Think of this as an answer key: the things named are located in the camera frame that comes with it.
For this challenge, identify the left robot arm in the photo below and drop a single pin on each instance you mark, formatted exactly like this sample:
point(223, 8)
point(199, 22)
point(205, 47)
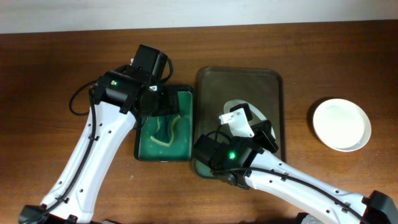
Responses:
point(117, 100)

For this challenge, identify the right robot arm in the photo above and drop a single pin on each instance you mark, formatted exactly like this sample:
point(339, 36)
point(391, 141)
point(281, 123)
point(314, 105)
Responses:
point(245, 158)

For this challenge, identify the brown serving tray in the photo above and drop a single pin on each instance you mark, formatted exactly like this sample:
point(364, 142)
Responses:
point(218, 87)

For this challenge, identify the white plate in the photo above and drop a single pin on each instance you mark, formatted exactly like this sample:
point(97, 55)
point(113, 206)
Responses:
point(335, 109)
point(346, 135)
point(254, 110)

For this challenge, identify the white plate top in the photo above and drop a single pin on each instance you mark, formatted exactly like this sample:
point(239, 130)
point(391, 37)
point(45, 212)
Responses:
point(254, 110)

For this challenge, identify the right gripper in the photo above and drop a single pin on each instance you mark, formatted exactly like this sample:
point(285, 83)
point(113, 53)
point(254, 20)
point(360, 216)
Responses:
point(262, 131)

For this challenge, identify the green sponge tray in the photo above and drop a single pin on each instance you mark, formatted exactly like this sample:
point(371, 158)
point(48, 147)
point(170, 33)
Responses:
point(181, 148)

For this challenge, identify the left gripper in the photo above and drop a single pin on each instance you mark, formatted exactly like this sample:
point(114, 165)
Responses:
point(169, 104)

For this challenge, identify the green yellow sponge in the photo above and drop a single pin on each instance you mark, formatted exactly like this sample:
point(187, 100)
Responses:
point(165, 133)

